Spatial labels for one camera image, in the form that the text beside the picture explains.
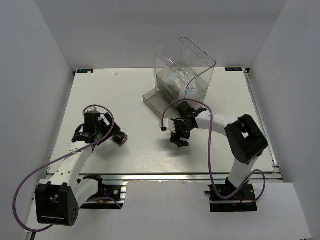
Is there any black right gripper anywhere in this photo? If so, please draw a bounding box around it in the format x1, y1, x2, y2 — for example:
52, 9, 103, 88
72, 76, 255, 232
170, 119, 194, 148

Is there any black square compact case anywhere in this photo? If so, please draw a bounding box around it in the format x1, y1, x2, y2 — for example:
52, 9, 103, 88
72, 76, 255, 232
111, 130, 128, 146

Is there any clear packet blue label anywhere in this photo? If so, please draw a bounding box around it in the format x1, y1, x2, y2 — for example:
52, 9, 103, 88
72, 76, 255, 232
165, 68, 199, 99

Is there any clear acrylic makeup organizer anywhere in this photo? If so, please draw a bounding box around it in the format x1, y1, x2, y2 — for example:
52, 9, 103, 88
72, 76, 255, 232
143, 36, 217, 119

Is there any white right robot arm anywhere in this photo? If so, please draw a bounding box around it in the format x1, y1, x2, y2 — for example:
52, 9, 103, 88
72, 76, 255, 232
160, 99, 268, 200

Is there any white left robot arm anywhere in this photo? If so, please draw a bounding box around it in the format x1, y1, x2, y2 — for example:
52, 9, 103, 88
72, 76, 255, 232
35, 111, 120, 227

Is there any blue table label left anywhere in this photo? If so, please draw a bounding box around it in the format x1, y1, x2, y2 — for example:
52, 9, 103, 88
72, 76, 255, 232
76, 69, 94, 74

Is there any blue table label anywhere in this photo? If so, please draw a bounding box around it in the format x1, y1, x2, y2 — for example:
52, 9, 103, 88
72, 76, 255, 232
224, 67, 243, 72
76, 69, 94, 74

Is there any blue table label right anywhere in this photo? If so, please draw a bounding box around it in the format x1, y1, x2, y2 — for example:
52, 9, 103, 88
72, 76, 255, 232
224, 67, 243, 72

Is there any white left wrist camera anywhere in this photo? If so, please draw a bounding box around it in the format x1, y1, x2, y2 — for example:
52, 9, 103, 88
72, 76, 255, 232
83, 106, 100, 114

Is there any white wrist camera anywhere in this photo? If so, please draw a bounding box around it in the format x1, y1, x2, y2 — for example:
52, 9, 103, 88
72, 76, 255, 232
159, 118, 176, 133
83, 106, 100, 114

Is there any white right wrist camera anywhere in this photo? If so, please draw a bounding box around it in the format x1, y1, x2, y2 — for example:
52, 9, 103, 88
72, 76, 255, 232
159, 118, 176, 133

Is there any aluminium table edge rail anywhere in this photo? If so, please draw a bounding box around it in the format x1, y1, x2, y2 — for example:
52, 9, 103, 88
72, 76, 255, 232
77, 171, 283, 185

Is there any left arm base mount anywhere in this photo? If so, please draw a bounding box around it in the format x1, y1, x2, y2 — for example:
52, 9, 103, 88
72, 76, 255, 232
74, 174, 124, 210

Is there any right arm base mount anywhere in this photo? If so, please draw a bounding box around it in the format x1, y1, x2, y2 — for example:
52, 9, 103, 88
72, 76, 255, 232
204, 184, 258, 213

